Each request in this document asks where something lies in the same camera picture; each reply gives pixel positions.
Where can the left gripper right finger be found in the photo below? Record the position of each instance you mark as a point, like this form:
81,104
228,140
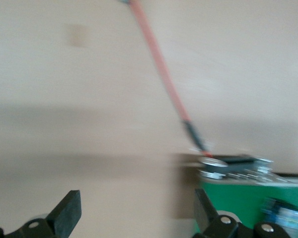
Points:
221,228

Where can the green conveyor belt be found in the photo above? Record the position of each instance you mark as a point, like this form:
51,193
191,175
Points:
238,196

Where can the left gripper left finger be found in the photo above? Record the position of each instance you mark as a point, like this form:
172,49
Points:
64,215

